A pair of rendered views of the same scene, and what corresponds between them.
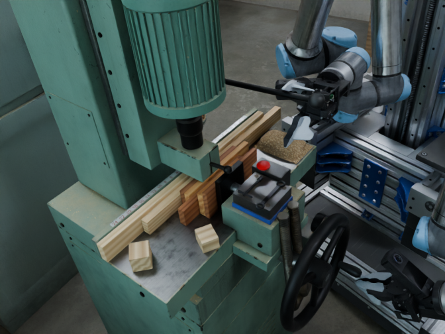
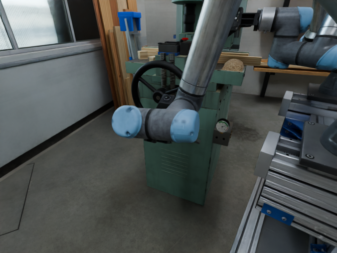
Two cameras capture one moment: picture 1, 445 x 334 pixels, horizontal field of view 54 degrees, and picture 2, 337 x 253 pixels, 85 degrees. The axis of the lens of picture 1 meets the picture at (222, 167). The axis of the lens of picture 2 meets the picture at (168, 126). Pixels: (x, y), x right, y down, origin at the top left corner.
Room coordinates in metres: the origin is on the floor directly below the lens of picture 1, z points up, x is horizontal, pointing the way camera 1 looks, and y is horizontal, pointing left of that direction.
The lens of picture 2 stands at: (0.39, -0.91, 1.09)
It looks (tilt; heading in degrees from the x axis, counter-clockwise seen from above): 30 degrees down; 72
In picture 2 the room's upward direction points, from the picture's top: straight up
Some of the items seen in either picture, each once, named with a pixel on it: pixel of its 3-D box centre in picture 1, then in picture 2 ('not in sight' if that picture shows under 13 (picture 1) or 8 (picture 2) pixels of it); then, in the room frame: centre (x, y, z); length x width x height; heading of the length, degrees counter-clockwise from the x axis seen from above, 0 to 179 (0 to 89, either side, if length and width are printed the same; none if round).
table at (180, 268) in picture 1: (235, 211); (181, 70); (0.76, -0.02, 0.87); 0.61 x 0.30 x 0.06; 138
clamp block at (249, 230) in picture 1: (263, 212); (175, 64); (0.70, -0.08, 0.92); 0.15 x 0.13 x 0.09; 138
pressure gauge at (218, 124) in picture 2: (318, 224); (222, 126); (0.88, -0.27, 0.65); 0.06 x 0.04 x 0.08; 138
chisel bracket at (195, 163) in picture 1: (189, 155); (189, 41); (0.84, 0.08, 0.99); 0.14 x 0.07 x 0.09; 48
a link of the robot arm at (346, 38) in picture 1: (336, 50); not in sight; (1.33, -0.41, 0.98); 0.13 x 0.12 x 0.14; 102
